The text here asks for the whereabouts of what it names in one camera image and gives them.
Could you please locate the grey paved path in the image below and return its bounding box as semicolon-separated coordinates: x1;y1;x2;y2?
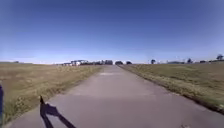
3;64;224;128

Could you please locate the white building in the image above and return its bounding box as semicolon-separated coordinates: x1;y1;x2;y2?
62;59;89;67

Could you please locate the dry grass field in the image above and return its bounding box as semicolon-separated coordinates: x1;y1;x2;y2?
0;62;104;125
117;61;224;115

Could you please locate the row of dark trees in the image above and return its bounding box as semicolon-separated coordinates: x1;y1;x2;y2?
80;59;133;66

